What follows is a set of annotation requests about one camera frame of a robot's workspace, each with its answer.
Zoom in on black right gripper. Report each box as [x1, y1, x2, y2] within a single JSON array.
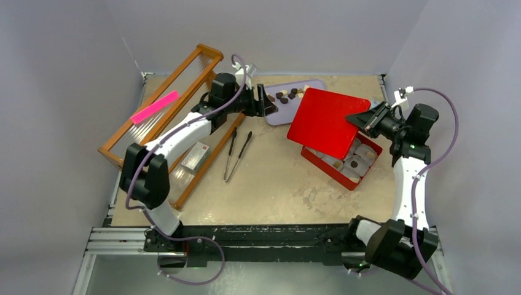
[[345, 101, 409, 142]]

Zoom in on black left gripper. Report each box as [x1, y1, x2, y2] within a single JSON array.
[[224, 84, 276, 117]]

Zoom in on black handled metal tongs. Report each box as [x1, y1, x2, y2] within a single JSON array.
[[222, 127, 253, 183]]

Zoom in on red box lid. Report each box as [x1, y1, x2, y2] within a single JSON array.
[[287, 88, 371, 159]]

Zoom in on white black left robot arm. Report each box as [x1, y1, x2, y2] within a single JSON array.
[[119, 73, 278, 251]]

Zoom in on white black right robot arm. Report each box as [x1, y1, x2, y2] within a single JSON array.
[[345, 103, 439, 280]]

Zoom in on red chocolate box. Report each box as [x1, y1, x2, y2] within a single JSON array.
[[300, 133, 383, 191]]

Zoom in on lavender plastic tray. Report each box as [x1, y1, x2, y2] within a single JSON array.
[[265, 79, 326, 126]]

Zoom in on orange wooden shelf rack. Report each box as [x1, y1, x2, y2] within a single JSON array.
[[98, 44, 245, 210]]

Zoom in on pink flat box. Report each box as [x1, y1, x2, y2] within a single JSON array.
[[130, 90, 180, 125]]

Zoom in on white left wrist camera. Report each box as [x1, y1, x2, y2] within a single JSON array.
[[233, 62, 257, 90]]

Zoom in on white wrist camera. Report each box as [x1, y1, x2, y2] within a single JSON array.
[[233, 62, 257, 90], [391, 86, 414, 111]]

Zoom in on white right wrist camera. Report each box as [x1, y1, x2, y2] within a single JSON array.
[[391, 86, 414, 111]]

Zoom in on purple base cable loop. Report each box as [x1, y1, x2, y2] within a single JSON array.
[[156, 236, 226, 286]]

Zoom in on black metal base rail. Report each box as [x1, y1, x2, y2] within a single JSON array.
[[86, 219, 373, 269]]

